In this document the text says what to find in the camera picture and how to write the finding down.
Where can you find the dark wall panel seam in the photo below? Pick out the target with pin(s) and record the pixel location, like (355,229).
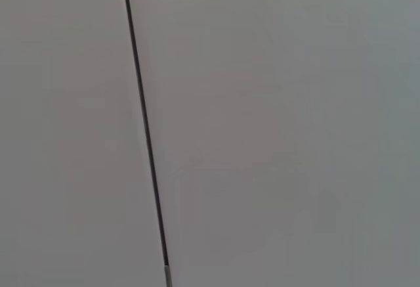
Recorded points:
(144,129)

